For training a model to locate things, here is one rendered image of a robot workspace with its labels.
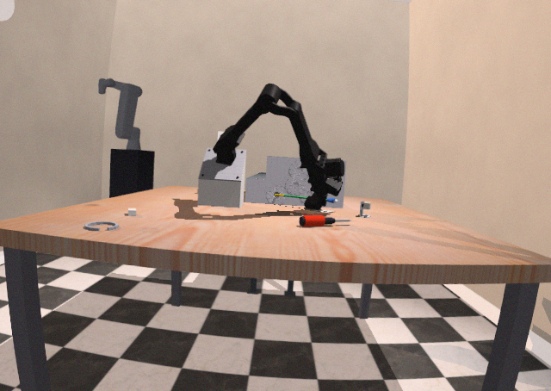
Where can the red screwdriver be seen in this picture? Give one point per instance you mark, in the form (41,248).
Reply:
(317,220)

